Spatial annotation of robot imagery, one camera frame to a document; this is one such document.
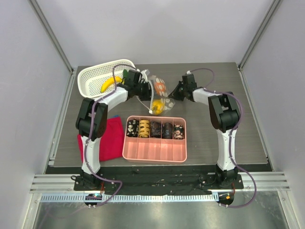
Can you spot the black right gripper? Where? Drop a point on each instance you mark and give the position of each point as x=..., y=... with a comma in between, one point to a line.
x=180, y=88

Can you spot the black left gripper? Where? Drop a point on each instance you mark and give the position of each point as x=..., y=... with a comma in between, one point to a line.
x=147, y=97

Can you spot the orange toy fruit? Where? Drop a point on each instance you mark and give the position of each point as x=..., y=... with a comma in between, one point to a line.
x=160, y=87

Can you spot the yellow toy fruit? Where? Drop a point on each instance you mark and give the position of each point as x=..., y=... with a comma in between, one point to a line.
x=157, y=107

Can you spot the clear polka dot zip bag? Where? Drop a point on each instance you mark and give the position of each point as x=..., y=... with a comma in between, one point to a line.
x=155, y=96

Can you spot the green toy cucumber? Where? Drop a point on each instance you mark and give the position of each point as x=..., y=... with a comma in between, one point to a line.
x=125, y=74

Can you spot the yellow toy banana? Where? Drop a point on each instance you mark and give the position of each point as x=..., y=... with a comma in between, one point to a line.
x=110, y=82

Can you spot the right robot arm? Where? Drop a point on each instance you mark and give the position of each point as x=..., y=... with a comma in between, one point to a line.
x=225, y=117

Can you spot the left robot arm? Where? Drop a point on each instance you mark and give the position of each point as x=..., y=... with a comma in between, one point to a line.
x=93, y=114

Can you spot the yellow black cloth roll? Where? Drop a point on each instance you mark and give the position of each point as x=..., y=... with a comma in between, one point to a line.
x=144, y=129

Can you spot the black white dotted cloth roll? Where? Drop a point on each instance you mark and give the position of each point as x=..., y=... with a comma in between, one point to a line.
x=132, y=128

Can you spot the dark brown patterned cloth roll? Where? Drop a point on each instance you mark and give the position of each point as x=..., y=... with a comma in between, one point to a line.
x=155, y=129

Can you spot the dark floral rose cloth roll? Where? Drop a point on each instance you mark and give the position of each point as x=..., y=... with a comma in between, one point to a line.
x=178, y=131

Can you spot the dark blue patterned cloth roll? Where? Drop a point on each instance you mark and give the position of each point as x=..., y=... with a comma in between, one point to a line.
x=167, y=130

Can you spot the white perforated plastic basket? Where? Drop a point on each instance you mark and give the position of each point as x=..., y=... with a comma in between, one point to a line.
x=91, y=79

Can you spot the pink divided organizer tray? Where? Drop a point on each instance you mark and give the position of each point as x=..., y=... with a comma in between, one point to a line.
x=156, y=150

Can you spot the red folded cloth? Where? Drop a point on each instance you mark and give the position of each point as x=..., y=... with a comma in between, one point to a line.
x=111, y=143

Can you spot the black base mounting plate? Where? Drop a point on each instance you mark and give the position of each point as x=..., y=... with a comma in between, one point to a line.
x=161, y=184

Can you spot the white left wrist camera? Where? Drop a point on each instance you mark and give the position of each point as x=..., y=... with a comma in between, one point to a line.
x=145, y=73

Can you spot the white slotted cable duct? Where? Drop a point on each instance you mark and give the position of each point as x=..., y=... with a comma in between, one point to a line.
x=94, y=197

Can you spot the aluminium frame rail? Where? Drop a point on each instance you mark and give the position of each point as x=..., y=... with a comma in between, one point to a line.
x=261, y=181

